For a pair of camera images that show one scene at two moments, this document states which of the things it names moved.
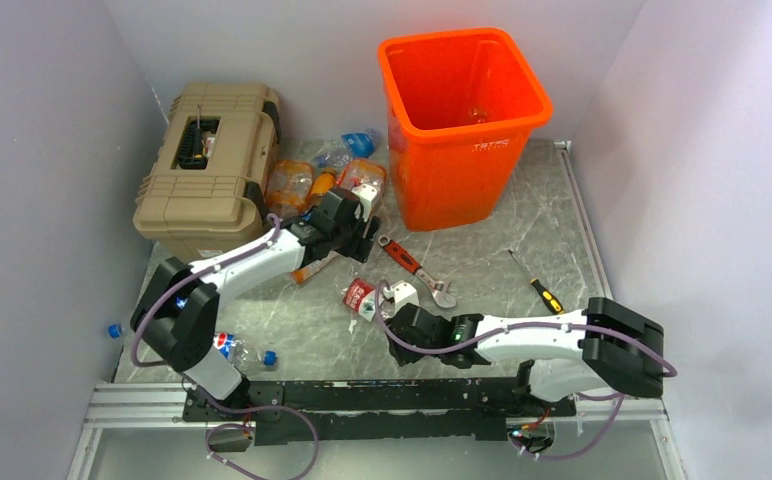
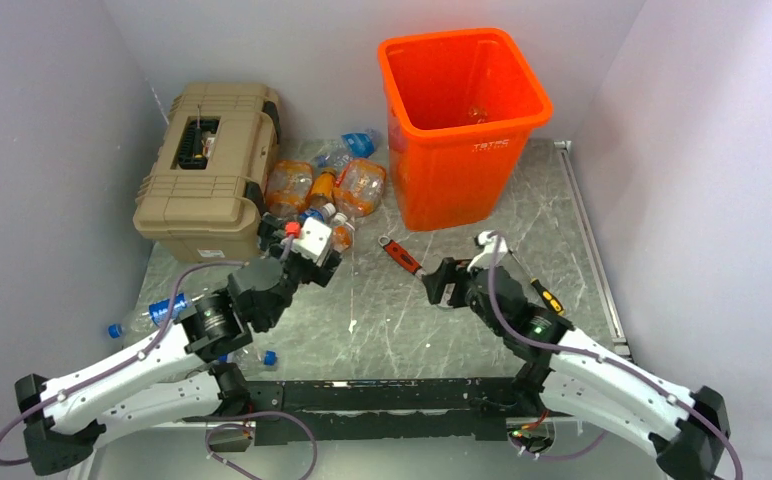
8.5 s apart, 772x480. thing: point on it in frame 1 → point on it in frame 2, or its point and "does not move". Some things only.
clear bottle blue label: [353, 145] does not move
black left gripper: [361, 247] → [321, 274]
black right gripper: [404, 355] → [447, 273]
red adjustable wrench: [442, 292] does not move
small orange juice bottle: [325, 182] does not move
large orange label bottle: [288, 188] does not move
